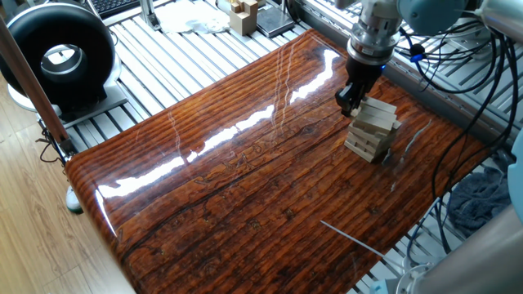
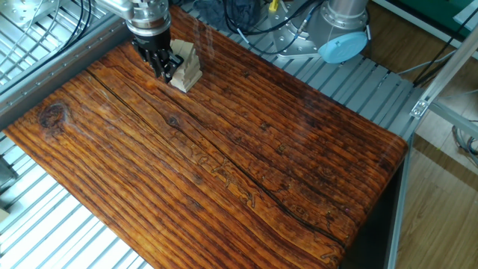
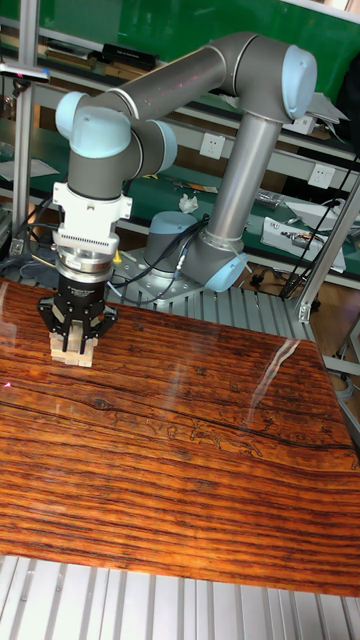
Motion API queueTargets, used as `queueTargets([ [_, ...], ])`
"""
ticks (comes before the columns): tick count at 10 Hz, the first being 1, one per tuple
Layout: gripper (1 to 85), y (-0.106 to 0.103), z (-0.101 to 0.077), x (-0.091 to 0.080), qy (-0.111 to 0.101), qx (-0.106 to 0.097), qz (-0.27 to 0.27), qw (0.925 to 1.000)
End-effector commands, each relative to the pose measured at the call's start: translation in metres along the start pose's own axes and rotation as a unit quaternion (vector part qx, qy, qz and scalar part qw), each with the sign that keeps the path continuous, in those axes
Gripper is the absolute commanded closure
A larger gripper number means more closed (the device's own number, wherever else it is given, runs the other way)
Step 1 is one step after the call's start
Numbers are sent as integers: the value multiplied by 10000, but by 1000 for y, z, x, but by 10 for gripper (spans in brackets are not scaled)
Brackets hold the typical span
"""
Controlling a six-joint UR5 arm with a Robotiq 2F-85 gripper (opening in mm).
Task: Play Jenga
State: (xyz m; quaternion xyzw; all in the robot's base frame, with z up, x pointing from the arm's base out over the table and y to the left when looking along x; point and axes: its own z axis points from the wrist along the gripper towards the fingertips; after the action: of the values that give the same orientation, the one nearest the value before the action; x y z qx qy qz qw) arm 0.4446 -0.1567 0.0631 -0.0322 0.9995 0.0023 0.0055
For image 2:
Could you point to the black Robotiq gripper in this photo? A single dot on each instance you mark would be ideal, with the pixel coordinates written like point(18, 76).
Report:
point(153, 43)

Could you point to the wooden Jenga block tower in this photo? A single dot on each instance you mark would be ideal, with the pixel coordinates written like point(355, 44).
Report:
point(190, 71)

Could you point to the silver UR5 robot arm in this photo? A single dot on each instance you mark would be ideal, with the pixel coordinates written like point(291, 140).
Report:
point(347, 11)

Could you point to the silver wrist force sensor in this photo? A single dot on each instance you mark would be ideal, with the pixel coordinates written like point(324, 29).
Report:
point(148, 18)

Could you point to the grey blue towel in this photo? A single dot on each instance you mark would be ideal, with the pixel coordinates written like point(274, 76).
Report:
point(216, 15)

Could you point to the glossy wood grain table cover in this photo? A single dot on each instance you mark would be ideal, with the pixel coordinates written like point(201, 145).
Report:
point(224, 168)

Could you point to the yellow plastic clip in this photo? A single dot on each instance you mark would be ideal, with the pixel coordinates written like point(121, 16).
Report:
point(273, 5)

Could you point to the silver perforated mounting plate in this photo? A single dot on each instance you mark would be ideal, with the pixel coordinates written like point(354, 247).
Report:
point(22, 11)

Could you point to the aluminium table leg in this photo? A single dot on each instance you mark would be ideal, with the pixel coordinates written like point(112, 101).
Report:
point(399, 209)

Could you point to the grey aluminium edge rail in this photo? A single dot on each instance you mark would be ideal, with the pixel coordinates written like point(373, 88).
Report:
point(56, 71)

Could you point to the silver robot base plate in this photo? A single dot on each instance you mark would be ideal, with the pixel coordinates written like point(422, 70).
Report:
point(287, 37)

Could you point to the aluminium frame post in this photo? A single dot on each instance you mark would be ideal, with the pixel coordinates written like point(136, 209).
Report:
point(444, 74)

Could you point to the aluminium frame crossbar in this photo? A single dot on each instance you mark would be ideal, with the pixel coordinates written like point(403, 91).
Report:
point(455, 119)

